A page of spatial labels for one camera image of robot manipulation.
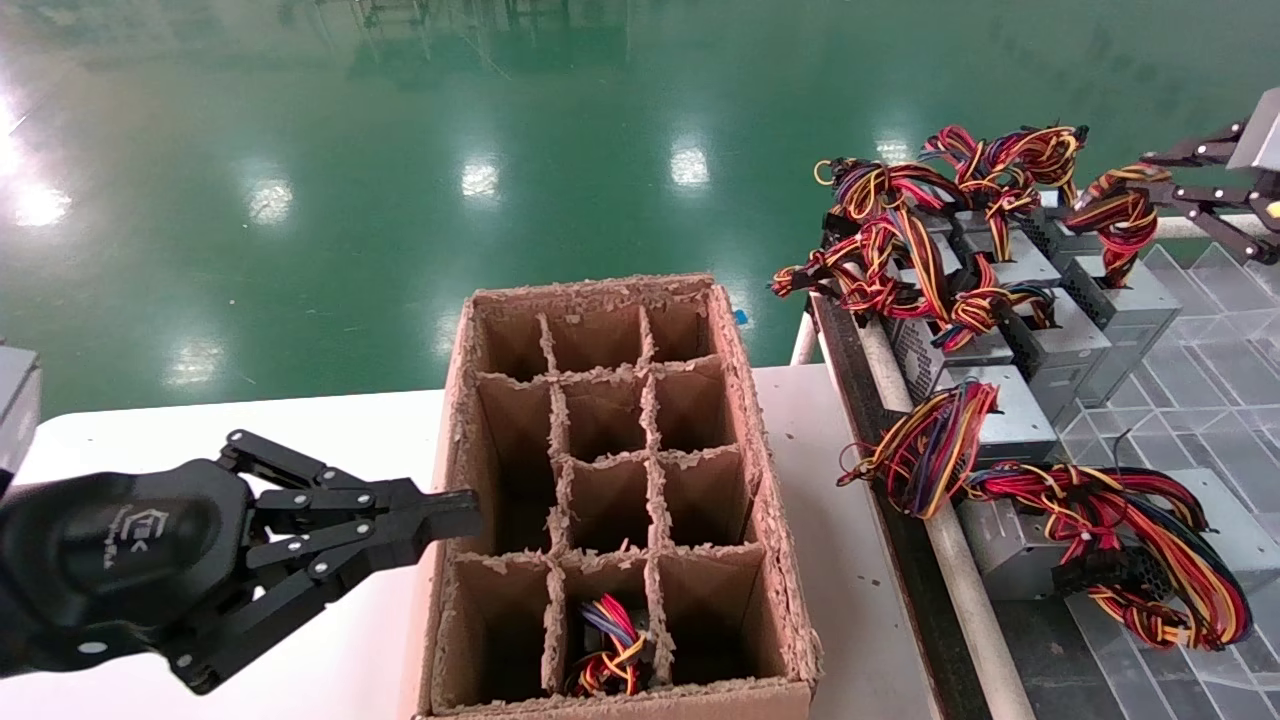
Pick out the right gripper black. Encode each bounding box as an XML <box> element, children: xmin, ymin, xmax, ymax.
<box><xmin>1141</xmin><ymin>121</ymin><xmax>1280</xmax><ymax>267</ymax></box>

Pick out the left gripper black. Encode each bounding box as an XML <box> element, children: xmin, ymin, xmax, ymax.
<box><xmin>0</xmin><ymin>429</ymin><xmax>484</xmax><ymax>697</ymax></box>

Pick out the clear acrylic divider tray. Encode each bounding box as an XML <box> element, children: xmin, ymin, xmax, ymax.
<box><xmin>990</xmin><ymin>238</ymin><xmax>1280</xmax><ymax>720</ymax></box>

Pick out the cardboard box with dividers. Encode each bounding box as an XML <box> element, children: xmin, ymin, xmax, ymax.
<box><xmin>420</xmin><ymin>272</ymin><xmax>827</xmax><ymax>720</ymax></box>

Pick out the right wrist grey camera box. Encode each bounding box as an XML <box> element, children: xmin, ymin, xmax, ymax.
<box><xmin>1228</xmin><ymin>87</ymin><xmax>1280</xmax><ymax>173</ymax></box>

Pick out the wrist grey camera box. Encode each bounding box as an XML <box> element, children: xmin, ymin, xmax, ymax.
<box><xmin>0</xmin><ymin>345</ymin><xmax>43</xmax><ymax>491</ymax></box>
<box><xmin>1228</xmin><ymin>87</ymin><xmax>1280</xmax><ymax>173</ymax></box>

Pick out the left wrist grey camera box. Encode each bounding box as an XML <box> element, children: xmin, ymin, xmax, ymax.
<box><xmin>0</xmin><ymin>345</ymin><xmax>43</xmax><ymax>491</ymax></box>

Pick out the white round side rail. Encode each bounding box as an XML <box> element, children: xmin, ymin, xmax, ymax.
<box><xmin>857</xmin><ymin>318</ymin><xmax>1037</xmax><ymax>720</ymax></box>

